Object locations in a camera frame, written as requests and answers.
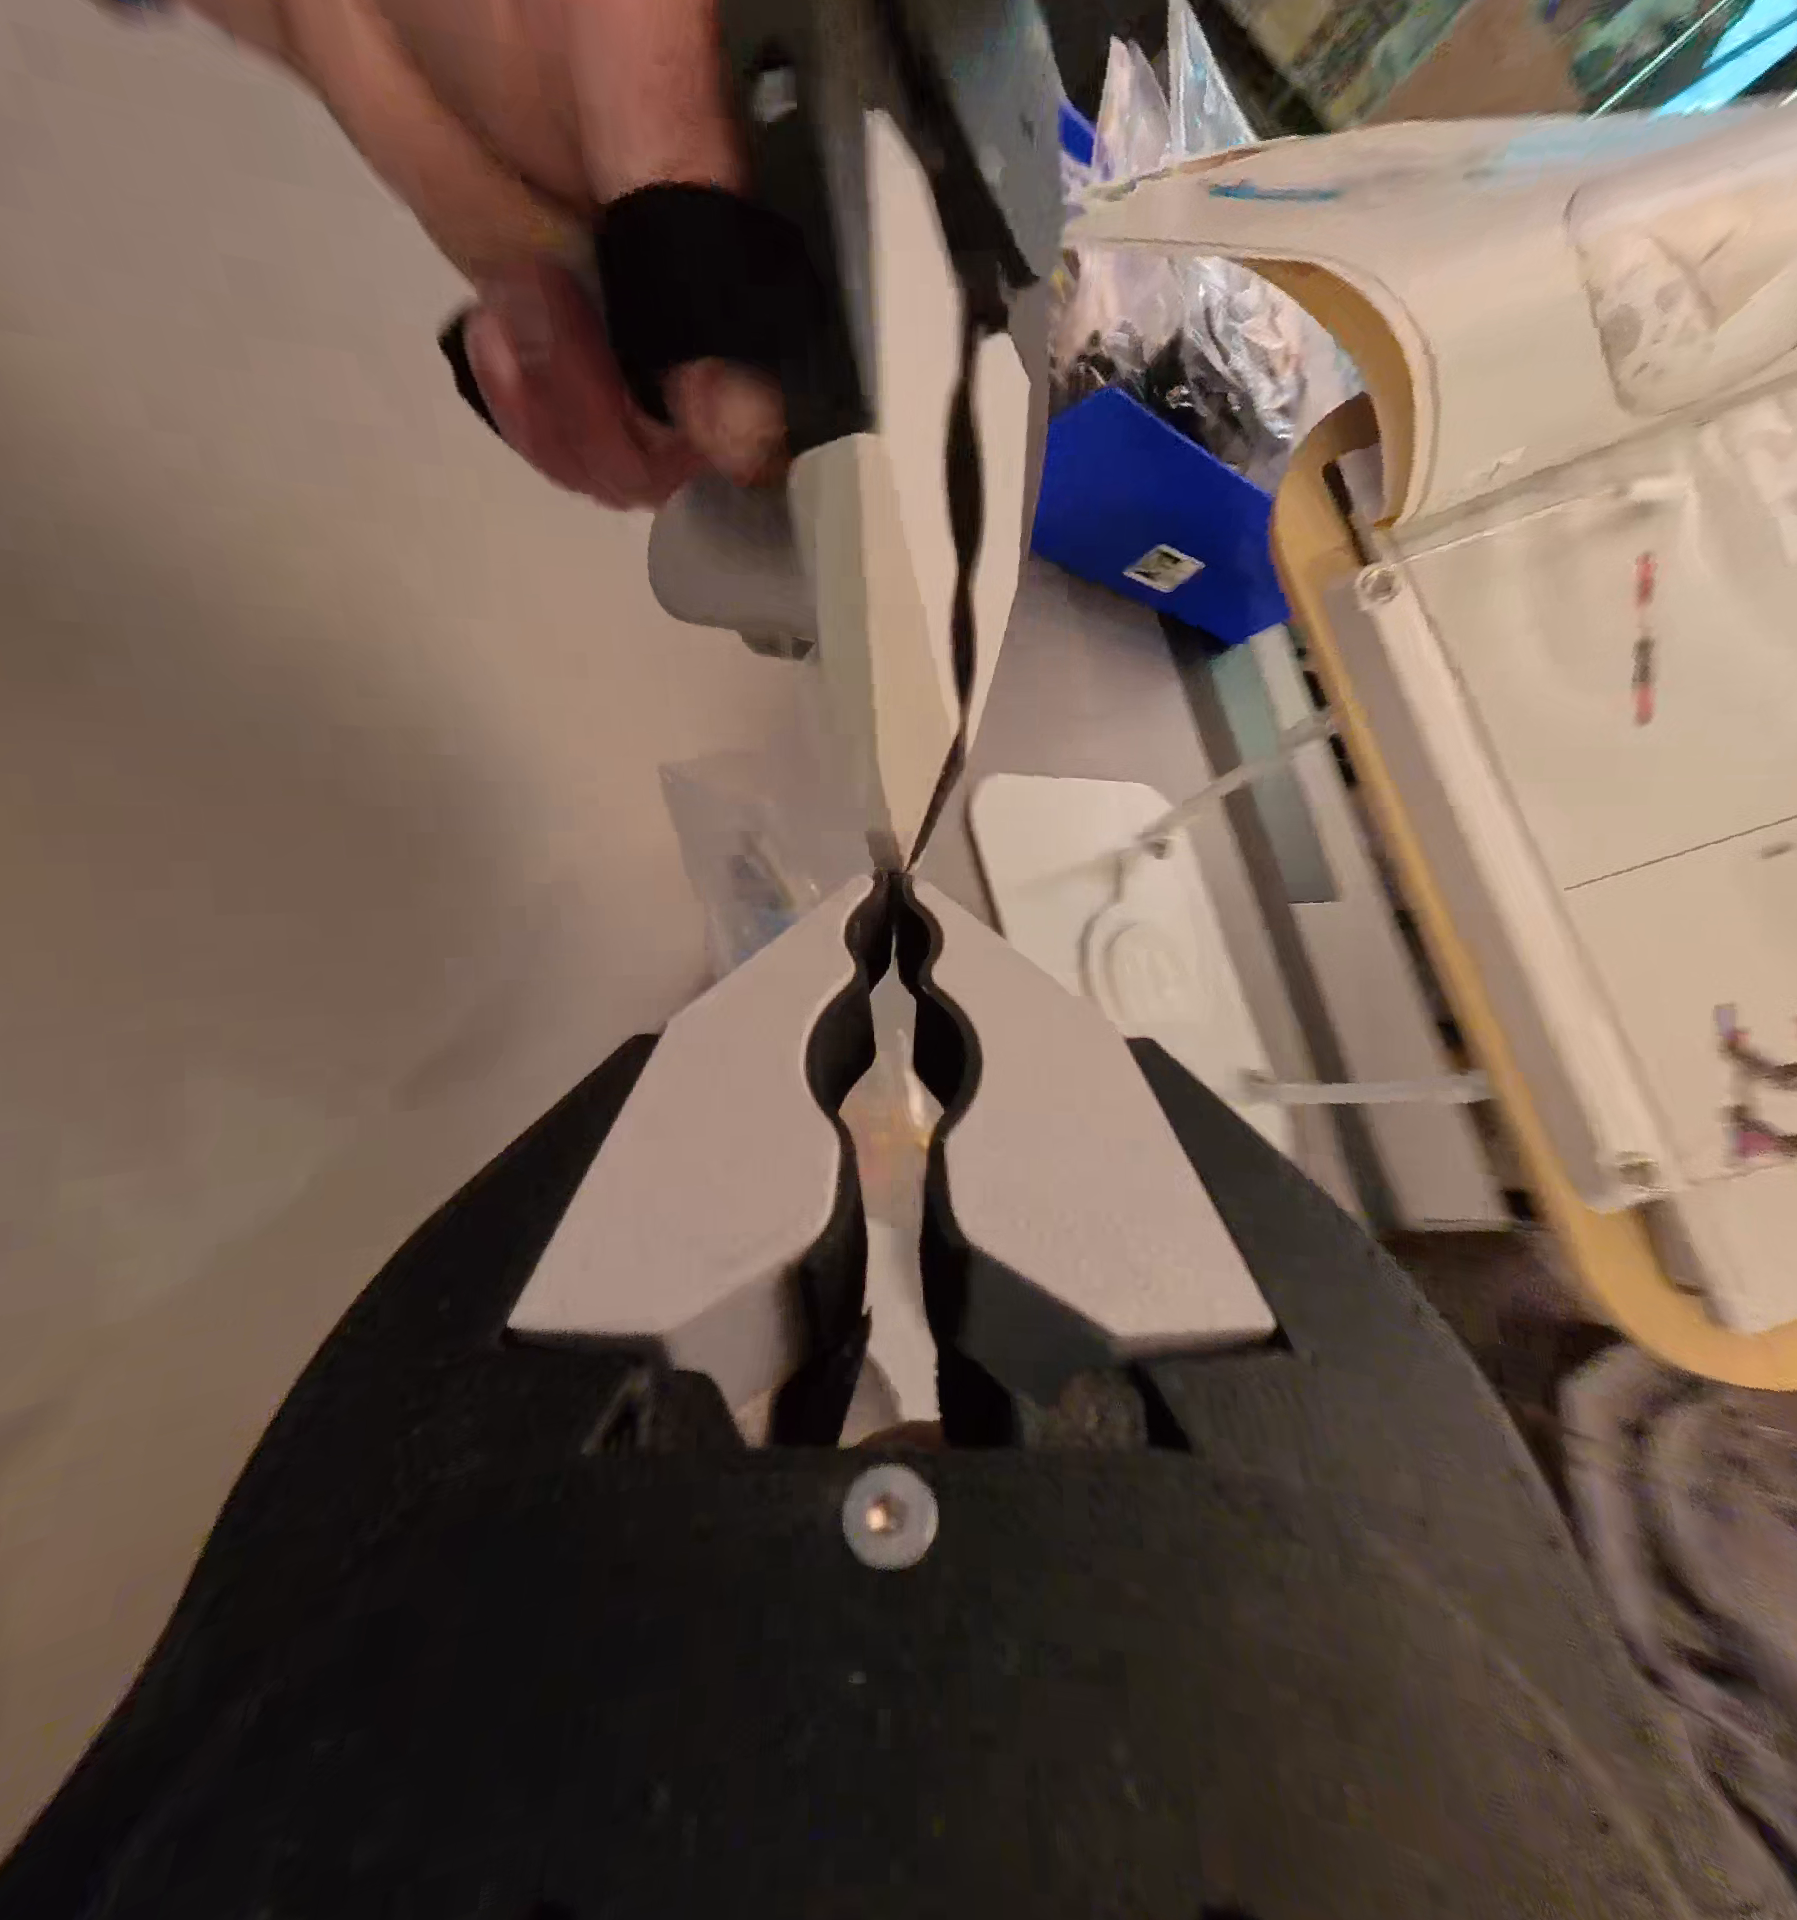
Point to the large clear plastic bag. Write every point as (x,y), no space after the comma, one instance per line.
(749,855)

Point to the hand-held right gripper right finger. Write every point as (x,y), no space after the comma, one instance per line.
(1094,1200)

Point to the white book stand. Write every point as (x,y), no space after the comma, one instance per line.
(1047,855)

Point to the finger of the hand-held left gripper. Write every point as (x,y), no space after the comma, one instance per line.
(1011,480)
(883,601)

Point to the person's left hand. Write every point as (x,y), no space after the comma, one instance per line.
(464,121)

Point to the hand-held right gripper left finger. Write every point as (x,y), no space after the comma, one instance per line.
(688,1185)

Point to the clear bags of parts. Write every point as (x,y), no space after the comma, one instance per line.
(1213,315)

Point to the lego instruction booklet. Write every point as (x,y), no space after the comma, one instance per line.
(1662,750)

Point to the blue plastic bin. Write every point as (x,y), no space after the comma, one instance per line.
(1138,510)

